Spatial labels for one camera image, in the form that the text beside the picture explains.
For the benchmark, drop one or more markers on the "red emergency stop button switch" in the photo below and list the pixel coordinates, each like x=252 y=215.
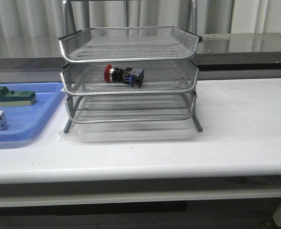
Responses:
x=130 y=76

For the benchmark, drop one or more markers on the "silver mesh tray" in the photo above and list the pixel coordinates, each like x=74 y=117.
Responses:
x=162 y=76
x=129 y=44
x=134 y=108

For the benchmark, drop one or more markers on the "silver mesh bottom tray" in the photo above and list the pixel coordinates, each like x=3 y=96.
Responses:
x=134 y=108

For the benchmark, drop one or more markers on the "silver mesh top tray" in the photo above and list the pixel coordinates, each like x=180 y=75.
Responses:
x=129 y=44

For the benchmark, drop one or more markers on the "blue plastic tray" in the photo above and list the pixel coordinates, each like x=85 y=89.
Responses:
x=26 y=122

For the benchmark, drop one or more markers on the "green terminal block module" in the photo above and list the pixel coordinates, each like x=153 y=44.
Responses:
x=16 y=98

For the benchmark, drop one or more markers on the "grey back counter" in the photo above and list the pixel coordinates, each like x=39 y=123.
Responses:
x=215 y=52

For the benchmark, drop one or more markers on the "grey metal rack frame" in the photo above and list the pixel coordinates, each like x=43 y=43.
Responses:
x=196 y=122

